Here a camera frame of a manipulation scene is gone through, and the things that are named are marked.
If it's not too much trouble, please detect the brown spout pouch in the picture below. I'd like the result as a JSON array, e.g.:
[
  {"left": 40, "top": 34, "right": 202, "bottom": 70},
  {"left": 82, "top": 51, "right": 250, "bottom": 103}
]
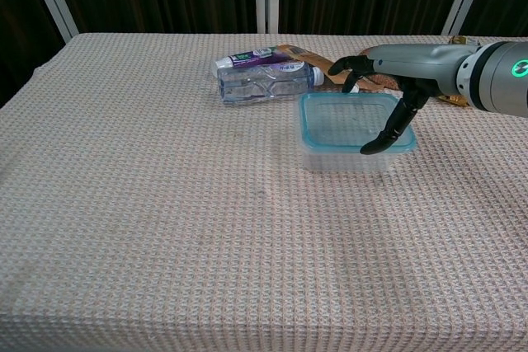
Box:
[{"left": 275, "top": 44, "right": 397, "bottom": 96}]

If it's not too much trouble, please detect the clear plastic water bottle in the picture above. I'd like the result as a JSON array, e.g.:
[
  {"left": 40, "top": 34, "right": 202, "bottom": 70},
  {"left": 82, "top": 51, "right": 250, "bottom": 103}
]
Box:
[{"left": 216, "top": 59, "right": 326, "bottom": 105}]

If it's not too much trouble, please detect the clear plastic food container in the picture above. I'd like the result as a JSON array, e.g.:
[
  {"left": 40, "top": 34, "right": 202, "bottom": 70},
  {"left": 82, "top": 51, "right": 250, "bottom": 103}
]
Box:
[{"left": 299, "top": 141, "right": 416, "bottom": 174}]

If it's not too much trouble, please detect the round woven rattan coaster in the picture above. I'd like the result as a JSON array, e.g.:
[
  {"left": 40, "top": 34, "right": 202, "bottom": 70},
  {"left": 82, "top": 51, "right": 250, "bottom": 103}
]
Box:
[{"left": 357, "top": 47, "right": 405, "bottom": 92}]

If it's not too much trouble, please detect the teal plastic container lid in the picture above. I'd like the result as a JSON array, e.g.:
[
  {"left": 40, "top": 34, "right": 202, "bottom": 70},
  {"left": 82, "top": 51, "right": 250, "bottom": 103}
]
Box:
[{"left": 297, "top": 92, "right": 417, "bottom": 154}]

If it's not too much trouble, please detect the gold foil snack package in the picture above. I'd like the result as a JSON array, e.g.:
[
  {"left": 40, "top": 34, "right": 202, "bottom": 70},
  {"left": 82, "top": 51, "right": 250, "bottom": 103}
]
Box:
[{"left": 436, "top": 35, "right": 482, "bottom": 108}]

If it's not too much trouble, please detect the purple toothpaste tube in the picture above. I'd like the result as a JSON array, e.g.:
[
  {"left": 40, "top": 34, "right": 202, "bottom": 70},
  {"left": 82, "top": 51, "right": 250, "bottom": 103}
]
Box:
[{"left": 212, "top": 47, "right": 292, "bottom": 71}]

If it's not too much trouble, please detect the beige waffle tablecloth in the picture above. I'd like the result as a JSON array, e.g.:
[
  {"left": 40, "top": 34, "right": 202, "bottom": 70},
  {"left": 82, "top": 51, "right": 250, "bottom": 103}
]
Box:
[{"left": 0, "top": 32, "right": 528, "bottom": 352}]

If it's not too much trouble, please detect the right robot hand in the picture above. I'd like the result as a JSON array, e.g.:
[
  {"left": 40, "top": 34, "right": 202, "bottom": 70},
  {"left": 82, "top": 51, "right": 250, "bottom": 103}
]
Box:
[{"left": 328, "top": 41, "right": 482, "bottom": 156}]

